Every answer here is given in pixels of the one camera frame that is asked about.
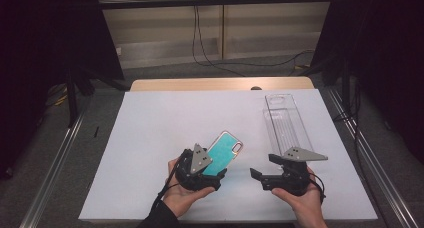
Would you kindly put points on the clear plastic container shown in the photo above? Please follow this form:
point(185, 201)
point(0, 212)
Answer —
point(283, 121)

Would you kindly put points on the black stand post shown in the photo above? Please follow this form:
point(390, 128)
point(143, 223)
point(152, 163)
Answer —
point(72, 104)

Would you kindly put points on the metal floor rail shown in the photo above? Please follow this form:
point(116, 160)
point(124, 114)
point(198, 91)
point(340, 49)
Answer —
point(53, 174)
point(373, 161)

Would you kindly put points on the wooden table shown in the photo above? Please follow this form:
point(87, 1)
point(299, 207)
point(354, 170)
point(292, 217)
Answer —
point(200, 84)

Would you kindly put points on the white table board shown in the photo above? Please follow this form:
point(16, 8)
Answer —
point(150, 128)

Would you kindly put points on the black horizontal bar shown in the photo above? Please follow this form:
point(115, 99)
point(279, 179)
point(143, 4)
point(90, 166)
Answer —
point(200, 2)

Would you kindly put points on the blue phone case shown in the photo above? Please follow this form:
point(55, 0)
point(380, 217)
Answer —
point(224, 151)

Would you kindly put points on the person's left hand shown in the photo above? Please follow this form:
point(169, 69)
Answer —
point(181, 198)

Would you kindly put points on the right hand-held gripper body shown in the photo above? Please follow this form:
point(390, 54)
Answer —
point(300, 154)

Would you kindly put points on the small black floor object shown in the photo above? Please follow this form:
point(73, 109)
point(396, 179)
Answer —
point(96, 131)

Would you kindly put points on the person's right hand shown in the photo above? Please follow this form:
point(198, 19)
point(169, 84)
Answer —
point(308, 208)

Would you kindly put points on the black curtain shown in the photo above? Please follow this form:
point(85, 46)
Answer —
point(383, 54)
point(50, 38)

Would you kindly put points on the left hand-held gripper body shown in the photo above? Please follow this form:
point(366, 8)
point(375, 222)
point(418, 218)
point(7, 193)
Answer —
point(200, 159)

